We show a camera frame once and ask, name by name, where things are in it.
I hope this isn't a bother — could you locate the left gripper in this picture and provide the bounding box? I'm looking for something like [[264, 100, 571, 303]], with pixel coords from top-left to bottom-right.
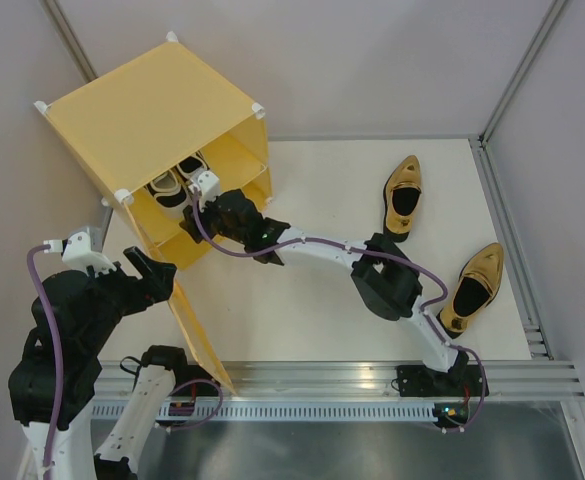
[[83, 243, 177, 349]]

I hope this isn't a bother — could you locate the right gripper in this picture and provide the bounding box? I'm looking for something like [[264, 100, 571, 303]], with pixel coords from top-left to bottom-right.
[[179, 190, 247, 245]]

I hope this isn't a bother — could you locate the black white sneaker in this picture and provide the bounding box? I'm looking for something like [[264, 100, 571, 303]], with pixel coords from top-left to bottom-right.
[[145, 170, 190, 222], [175, 150, 209, 184]]

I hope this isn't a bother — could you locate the yellow cabinet door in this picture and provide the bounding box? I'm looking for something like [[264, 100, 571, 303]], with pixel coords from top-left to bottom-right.
[[168, 279, 237, 394]]

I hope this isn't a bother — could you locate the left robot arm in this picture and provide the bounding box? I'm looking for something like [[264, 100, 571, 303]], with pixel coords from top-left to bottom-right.
[[8, 228, 190, 479]]

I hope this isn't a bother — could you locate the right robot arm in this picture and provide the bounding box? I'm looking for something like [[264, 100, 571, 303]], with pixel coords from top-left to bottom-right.
[[181, 186, 468, 395]]

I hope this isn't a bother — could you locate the yellow shoe cabinet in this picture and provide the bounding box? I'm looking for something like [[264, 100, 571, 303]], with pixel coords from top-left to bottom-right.
[[35, 37, 272, 269]]

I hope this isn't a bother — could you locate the gold shoe far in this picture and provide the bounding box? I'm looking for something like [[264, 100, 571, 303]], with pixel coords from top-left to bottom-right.
[[383, 155, 422, 243]]

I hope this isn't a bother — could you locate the gold shoe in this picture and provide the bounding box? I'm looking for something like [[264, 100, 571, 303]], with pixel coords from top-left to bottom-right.
[[437, 242, 505, 339], [383, 155, 422, 243]]

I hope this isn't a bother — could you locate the gold shoe near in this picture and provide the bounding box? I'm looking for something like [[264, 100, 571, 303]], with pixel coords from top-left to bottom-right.
[[437, 242, 505, 339]]

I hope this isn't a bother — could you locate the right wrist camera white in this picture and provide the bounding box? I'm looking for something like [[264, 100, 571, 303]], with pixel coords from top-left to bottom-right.
[[187, 170, 222, 203]]

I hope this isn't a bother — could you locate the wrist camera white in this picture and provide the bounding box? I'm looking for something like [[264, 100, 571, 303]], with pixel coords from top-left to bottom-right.
[[43, 226, 117, 277], [187, 170, 222, 203]]

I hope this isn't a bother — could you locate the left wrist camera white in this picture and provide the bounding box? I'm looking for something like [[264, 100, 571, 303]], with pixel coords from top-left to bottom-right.
[[43, 226, 117, 277]]

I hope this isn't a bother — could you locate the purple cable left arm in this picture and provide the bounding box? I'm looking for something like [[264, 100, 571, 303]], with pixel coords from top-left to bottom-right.
[[25, 243, 66, 474]]

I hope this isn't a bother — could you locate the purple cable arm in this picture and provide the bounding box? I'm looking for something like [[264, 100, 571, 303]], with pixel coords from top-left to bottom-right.
[[191, 192, 488, 436], [25, 243, 66, 474]]

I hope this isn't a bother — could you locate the aluminium frame rail front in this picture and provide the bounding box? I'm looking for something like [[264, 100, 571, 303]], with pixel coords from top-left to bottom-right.
[[94, 358, 585, 401]]

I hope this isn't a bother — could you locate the aluminium frame rail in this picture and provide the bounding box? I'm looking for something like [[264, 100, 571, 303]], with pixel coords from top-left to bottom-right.
[[94, 358, 585, 401], [469, 136, 555, 361]]

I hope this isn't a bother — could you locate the white slotted cable duct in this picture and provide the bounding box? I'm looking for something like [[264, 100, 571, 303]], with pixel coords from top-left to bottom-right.
[[156, 400, 437, 422]]

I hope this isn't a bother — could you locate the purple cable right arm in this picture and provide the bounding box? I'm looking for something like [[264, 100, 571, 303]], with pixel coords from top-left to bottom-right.
[[191, 192, 488, 436]]

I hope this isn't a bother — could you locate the aluminium frame post left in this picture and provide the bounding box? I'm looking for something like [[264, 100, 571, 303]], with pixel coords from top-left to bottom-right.
[[40, 0, 98, 83]]

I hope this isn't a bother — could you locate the aluminium frame post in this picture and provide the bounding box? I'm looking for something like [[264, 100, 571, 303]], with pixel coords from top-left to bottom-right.
[[40, 0, 98, 83], [477, 0, 572, 148]]

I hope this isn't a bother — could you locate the aluminium frame rail right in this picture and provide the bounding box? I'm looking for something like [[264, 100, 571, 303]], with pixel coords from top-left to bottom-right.
[[469, 136, 555, 361]]

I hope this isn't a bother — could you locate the aluminium frame post right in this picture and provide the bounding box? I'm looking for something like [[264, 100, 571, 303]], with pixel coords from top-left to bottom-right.
[[477, 0, 572, 148]]

